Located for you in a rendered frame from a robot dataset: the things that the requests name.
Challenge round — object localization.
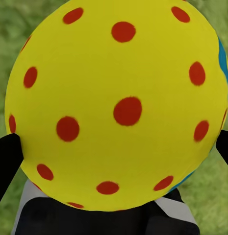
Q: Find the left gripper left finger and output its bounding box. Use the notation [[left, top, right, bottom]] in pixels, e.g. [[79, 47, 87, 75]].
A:
[[0, 133, 24, 201]]

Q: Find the easter egg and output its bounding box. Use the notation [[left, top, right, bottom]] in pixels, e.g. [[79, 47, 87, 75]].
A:
[[4, 0, 228, 212]]

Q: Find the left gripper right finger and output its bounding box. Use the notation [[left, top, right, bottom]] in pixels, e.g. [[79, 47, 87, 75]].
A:
[[216, 130, 228, 164]]

